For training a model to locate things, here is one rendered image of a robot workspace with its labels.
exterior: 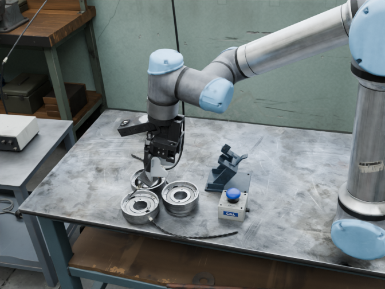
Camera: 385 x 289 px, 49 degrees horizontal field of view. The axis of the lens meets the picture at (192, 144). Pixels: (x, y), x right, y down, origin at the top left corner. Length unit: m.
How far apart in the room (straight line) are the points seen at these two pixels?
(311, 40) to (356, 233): 0.39
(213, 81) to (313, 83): 1.88
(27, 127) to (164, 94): 0.98
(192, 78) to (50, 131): 1.10
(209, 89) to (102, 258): 0.78
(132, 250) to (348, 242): 0.77
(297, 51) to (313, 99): 1.89
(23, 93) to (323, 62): 1.90
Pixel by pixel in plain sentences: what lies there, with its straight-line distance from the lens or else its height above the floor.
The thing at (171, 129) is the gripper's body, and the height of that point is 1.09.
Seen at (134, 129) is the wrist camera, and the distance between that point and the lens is 1.06.
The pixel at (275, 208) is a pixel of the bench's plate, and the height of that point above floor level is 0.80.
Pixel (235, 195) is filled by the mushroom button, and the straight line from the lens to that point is 1.15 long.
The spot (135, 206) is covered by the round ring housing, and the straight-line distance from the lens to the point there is 1.23.
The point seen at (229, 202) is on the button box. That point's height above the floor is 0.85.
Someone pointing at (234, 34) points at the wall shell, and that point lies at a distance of 2.68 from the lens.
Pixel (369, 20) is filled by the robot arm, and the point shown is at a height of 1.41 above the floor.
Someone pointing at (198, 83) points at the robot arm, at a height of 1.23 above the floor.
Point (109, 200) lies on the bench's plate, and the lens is 1.28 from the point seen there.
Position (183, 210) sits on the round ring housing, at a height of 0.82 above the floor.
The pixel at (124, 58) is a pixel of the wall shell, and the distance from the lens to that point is 2.98.
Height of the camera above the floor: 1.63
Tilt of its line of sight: 34 degrees down
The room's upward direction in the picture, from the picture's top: 3 degrees counter-clockwise
